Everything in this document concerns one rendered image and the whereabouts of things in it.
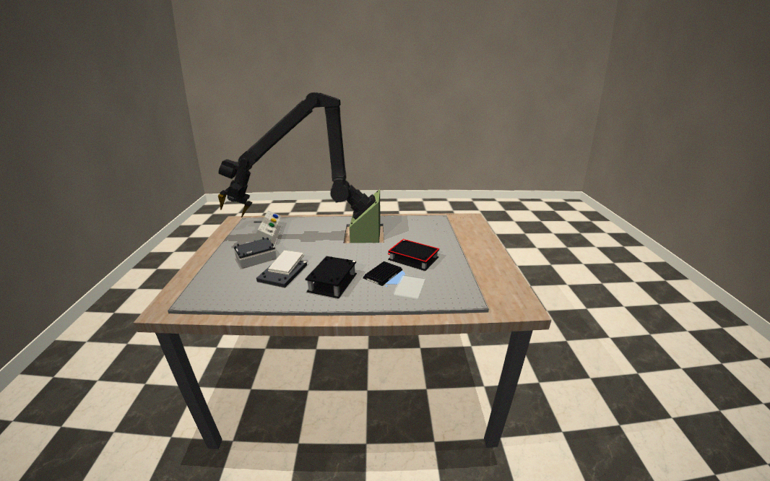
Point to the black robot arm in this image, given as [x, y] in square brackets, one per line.
[341, 189]

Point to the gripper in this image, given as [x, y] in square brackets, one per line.
[243, 200]

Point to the white button panel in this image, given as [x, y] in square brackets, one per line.
[268, 229]

